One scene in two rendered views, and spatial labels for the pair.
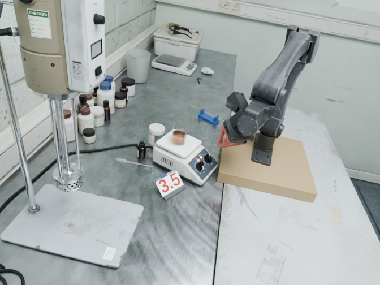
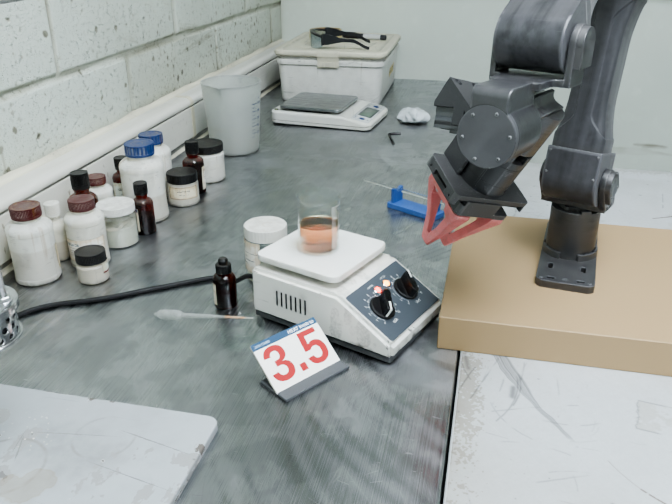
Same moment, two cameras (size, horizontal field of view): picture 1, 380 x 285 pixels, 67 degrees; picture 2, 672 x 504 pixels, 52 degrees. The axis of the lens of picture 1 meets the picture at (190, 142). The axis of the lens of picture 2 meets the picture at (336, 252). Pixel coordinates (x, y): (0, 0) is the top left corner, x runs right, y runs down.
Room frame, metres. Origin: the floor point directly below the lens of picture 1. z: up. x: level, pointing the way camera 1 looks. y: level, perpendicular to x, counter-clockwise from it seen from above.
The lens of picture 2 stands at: (0.05, -0.10, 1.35)
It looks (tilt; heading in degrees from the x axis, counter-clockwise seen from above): 25 degrees down; 9
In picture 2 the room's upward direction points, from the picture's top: straight up
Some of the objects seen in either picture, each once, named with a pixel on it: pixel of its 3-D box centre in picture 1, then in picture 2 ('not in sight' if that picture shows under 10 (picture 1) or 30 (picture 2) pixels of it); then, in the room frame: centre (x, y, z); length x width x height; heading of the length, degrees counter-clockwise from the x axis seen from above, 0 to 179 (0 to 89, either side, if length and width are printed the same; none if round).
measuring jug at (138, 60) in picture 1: (138, 65); (235, 114); (1.48, 0.35, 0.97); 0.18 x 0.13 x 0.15; 177
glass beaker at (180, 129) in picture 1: (178, 133); (317, 221); (0.80, 0.04, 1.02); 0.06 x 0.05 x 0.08; 160
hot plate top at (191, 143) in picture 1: (179, 142); (322, 250); (0.81, 0.04, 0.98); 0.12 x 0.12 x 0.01; 65
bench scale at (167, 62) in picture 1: (175, 64); (330, 110); (1.76, 0.18, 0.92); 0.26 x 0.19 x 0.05; 80
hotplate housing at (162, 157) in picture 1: (184, 155); (339, 287); (0.80, 0.01, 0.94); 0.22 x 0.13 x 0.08; 65
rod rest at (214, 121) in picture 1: (208, 116); (415, 202); (1.16, -0.06, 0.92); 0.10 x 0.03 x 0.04; 57
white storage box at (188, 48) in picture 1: (178, 42); (341, 66); (2.08, 0.20, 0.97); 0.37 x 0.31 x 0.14; 177
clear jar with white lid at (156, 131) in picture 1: (156, 136); (266, 250); (0.89, 0.13, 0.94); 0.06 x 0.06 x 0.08
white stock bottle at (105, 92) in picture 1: (106, 98); (143, 180); (1.07, 0.38, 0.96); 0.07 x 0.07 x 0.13
